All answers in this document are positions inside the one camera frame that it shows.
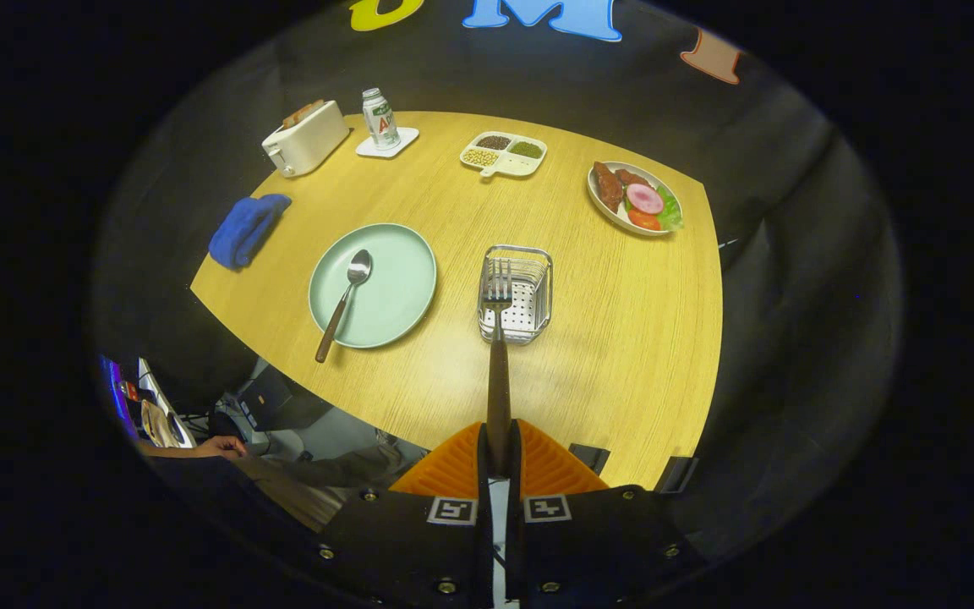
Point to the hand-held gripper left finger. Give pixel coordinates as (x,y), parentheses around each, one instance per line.
(484,482)

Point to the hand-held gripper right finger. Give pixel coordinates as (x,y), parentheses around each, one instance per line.
(513,482)

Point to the green round plate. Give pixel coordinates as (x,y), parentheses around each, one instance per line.
(394,288)

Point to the black equipment box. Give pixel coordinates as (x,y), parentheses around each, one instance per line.
(280,402)

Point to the white plate of food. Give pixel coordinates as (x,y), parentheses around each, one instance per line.
(605,211)

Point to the red tomato slice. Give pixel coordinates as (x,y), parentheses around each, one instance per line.
(644,220)

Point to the long brown meat slice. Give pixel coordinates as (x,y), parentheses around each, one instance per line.
(609,188)

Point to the pink ham slice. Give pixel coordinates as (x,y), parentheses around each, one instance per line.
(645,199)

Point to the green lettuce leaf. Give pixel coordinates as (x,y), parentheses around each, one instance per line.
(671,211)

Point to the white divided dish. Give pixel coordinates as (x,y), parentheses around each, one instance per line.
(517,165)

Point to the yellow soybeans pile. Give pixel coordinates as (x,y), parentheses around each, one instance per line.
(479,157)

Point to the short brown meat slice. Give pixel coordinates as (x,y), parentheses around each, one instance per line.
(632,178)

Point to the white printed board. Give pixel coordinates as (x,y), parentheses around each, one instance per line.
(161,406)

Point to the green beans pile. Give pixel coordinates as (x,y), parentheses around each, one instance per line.
(526,150)

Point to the dark red beans pile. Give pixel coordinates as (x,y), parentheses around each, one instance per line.
(494,142)

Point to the blue folded towel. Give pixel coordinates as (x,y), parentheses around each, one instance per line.
(246,233)

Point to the white square coaster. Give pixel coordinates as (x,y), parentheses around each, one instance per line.
(402,139)

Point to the small clear drink bottle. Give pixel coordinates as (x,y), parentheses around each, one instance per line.
(381,123)

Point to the lit computer screen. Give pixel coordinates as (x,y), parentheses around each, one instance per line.
(119,397)

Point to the white toaster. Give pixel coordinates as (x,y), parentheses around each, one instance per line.
(309,144)

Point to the toast slice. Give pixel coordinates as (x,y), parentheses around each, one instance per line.
(303,113)

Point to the black table bracket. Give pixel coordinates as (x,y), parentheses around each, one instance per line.
(588,457)

